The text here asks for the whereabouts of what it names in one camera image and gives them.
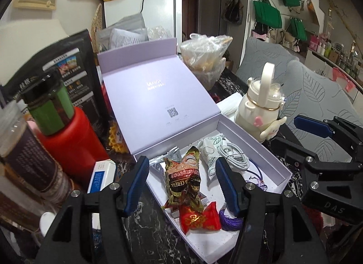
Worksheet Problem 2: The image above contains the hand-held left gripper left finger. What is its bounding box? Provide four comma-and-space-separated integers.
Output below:
35, 155, 150, 264

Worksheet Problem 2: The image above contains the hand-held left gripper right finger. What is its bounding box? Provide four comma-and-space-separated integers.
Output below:
215, 157, 322, 264

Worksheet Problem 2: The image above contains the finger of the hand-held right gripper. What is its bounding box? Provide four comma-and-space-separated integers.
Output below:
293, 116, 363, 162
269, 137, 315, 168

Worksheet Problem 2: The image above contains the white cable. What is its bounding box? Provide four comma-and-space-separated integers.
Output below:
217, 136, 251, 171

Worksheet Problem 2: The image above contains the purple tassel cord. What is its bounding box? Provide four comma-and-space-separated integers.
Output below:
218, 160, 268, 232

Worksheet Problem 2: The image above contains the white leaf-print packet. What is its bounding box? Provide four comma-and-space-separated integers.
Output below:
199, 136, 230, 186

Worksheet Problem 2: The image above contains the red candy packet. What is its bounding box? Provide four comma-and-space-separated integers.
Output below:
179, 202, 222, 234

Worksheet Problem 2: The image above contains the brown cereal snack packet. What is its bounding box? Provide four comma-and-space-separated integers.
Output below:
162, 146, 205, 213

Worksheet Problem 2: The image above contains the silver snack packet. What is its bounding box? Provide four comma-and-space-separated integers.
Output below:
149, 146, 182, 172

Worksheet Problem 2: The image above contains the lavender gift box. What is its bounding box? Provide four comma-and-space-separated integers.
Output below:
97, 37, 293, 263

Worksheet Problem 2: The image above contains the small white box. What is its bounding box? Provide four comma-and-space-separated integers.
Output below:
86, 160, 117, 195

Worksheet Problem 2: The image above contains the grey leaf-pattern chair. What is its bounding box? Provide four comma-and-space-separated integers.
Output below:
236, 36, 299, 83
285, 60, 359, 162

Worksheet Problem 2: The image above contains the yellow waffle-textured item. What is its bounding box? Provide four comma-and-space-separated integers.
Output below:
107, 126, 129, 154

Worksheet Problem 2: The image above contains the pink cloth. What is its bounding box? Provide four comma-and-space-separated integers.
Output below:
332, 67, 356, 91

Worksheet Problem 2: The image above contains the white cabinet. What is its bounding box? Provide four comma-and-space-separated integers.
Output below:
305, 47, 363, 103

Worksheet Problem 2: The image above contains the red container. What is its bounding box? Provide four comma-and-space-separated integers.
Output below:
34, 106, 110, 191

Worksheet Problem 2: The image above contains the row of bottles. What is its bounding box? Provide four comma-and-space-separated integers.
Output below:
310, 33, 363, 80

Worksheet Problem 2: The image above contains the folded white tissue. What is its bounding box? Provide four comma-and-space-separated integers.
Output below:
217, 94, 246, 118

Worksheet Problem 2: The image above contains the green jar with black lid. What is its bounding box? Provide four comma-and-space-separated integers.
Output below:
21, 68, 76, 137

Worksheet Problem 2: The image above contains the brown jar with clear lid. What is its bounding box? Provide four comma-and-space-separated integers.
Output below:
0, 101, 71, 196

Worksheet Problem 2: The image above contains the large green tote bag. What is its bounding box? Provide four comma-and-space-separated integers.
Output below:
252, 0, 283, 30

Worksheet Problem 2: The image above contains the clear plastic bag of food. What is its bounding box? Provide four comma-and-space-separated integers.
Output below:
180, 34, 230, 90

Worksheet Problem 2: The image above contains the dark hanging bag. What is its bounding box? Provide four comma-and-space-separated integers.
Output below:
222, 0, 244, 23

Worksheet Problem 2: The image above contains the white printed paper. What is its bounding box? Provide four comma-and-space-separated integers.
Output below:
109, 28, 148, 50

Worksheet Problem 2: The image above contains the black stand-up pouch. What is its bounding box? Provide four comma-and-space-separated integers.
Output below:
0, 28, 110, 140

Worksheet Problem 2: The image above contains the crinkled clear plastic bag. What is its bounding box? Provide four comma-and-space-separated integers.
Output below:
146, 26, 173, 40

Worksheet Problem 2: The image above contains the grey plastic mailer bag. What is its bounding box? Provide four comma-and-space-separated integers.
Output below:
95, 13, 148, 52

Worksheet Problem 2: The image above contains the woven fan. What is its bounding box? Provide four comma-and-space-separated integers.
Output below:
90, 3, 103, 35

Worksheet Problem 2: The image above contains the white refrigerator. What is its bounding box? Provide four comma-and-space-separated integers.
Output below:
103, 0, 183, 44

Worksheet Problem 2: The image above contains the cream handled water bottle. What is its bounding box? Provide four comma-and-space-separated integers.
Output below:
234, 62, 287, 143

